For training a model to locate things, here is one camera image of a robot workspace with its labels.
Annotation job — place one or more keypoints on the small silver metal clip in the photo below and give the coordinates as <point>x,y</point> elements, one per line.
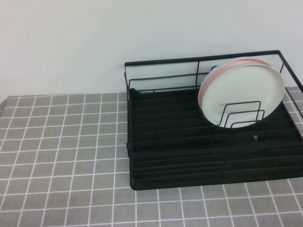
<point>255,137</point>

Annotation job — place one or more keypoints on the pink round plate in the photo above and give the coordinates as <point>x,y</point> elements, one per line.
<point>208,82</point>

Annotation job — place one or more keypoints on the black dish drying rack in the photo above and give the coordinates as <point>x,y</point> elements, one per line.
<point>180,132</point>

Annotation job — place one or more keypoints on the white round plate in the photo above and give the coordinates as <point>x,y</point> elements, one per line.
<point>243,94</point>

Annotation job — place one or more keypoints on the grey checkered tablecloth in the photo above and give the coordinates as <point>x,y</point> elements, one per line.
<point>59,153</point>

